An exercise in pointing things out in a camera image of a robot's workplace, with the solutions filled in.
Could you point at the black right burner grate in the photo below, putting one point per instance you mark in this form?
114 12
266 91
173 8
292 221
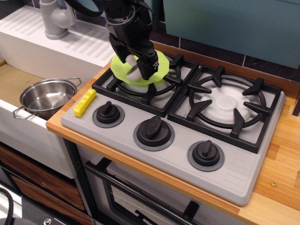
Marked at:
254 134

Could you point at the grey toy stove top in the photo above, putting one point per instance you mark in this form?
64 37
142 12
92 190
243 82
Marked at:
234 181

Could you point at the white brown toy mushroom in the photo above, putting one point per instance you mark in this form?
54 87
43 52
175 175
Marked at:
134 74

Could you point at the grey toy faucet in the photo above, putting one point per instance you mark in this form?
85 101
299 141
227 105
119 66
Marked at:
57 21

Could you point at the stainless steel pot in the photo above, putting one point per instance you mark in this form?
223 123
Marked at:
46 97

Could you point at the wooden drawer front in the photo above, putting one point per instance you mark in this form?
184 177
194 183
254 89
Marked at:
47 178

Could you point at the lime green plastic plate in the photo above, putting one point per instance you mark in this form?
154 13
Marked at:
120 70

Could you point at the yellow toy fry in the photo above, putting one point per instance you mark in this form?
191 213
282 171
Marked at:
82 105

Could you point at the white burner cap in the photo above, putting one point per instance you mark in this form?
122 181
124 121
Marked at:
224 101
162 87

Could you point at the white left burner cap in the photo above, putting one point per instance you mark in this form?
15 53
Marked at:
162 87

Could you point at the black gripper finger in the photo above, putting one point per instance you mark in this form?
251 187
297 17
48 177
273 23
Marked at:
120 50
147 66

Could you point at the black left stove knob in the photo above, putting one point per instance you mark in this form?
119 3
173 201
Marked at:
108 115

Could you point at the toy oven door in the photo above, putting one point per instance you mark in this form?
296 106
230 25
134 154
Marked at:
133 199

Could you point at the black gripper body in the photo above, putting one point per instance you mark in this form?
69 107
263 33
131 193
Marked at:
133 31

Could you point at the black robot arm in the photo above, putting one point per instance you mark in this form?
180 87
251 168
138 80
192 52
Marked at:
111 8

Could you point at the black right stove knob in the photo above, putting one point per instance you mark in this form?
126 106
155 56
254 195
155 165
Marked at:
206 156

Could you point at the black middle stove knob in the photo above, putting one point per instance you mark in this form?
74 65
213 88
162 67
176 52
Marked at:
154 134

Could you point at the black stove knob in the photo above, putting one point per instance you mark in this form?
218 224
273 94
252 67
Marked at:
206 156
108 115
154 134

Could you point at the white toy sink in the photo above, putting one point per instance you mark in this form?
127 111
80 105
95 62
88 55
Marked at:
30 56

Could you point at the white right burner cap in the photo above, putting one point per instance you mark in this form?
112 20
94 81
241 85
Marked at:
224 101

